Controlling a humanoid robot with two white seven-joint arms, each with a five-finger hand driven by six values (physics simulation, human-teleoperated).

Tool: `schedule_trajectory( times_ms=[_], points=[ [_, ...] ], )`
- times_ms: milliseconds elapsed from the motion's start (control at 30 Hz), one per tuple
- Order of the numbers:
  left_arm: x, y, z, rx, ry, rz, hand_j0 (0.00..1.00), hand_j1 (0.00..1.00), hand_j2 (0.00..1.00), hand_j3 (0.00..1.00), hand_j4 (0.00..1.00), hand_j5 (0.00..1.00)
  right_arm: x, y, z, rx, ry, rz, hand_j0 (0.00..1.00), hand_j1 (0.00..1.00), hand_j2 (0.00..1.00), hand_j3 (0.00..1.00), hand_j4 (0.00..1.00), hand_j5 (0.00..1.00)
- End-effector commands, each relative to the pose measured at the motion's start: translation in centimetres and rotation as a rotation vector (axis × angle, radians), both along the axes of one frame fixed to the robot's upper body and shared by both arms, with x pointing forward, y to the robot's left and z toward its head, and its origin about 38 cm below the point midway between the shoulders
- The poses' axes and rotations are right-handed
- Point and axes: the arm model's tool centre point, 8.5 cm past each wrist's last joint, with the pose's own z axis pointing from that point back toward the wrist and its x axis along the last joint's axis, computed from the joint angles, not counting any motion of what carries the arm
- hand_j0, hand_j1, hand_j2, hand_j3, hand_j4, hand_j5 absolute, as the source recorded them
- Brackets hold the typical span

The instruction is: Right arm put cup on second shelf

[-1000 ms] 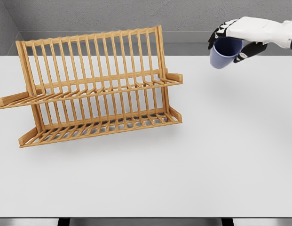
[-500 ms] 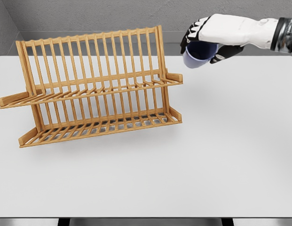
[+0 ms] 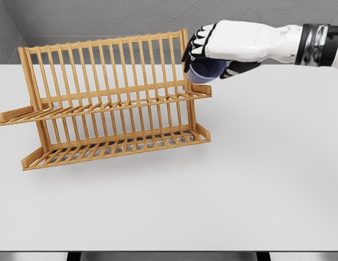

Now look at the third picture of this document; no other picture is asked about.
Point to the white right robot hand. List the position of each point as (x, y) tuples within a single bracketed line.
[(234, 40)]

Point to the blue cup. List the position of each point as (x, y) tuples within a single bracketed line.
[(204, 71)]

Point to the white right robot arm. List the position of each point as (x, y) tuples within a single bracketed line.
[(304, 43)]

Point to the wooden dish rack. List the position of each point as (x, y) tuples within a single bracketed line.
[(109, 103)]

